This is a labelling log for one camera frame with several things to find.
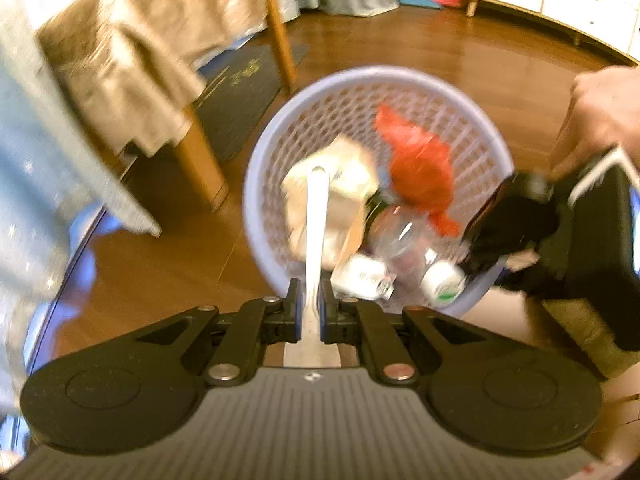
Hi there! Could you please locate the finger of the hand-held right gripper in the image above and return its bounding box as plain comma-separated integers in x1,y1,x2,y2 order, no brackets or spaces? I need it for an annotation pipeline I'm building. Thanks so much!
461,172,558,256
464,250,546,301

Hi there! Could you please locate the wooden table with beige cloth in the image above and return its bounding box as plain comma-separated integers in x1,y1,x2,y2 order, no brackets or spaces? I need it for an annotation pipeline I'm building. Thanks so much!
95,0,301,211

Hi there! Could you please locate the white cabinet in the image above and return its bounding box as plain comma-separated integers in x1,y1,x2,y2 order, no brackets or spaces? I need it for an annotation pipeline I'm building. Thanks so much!
462,0,640,63

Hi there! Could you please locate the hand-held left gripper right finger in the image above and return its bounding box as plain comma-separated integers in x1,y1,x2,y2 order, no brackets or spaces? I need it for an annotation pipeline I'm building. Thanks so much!
321,279,493,387

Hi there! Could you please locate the dark floor mat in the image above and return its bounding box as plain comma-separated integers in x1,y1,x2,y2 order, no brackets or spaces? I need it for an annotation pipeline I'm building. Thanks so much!
192,42,311,163

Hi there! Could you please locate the blue and white carton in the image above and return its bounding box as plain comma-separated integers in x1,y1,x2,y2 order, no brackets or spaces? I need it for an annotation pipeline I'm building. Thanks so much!
331,254,396,302

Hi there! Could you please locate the red plastic bag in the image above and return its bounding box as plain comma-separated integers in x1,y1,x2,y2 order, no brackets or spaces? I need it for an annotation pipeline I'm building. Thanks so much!
375,104,461,238

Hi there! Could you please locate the beige chair cover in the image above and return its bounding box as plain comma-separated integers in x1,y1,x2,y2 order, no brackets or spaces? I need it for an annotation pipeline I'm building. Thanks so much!
37,0,273,158

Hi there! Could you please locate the person's right hand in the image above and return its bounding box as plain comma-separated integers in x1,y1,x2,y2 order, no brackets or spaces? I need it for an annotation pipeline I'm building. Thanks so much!
549,66,640,181

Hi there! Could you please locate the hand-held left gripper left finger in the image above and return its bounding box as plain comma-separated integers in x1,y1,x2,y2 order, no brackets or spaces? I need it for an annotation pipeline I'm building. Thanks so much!
129,278,303,387

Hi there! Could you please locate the beige paper bag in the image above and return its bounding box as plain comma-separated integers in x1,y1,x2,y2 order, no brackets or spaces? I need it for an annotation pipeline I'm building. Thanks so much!
280,134,381,268

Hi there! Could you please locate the beige plush clothing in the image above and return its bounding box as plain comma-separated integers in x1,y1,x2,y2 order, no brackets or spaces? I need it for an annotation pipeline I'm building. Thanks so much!
542,299,640,380

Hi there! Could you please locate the white plastic spoon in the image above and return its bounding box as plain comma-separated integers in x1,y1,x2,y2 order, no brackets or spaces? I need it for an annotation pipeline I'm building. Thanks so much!
283,166,343,368

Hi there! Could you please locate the lavender plastic mesh basket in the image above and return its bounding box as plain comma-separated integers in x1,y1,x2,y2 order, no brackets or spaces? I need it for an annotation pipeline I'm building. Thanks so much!
243,65,516,318

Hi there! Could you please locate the clear plastic bottle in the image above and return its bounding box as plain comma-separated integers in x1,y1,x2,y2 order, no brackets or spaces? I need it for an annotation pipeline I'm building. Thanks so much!
365,195,453,273

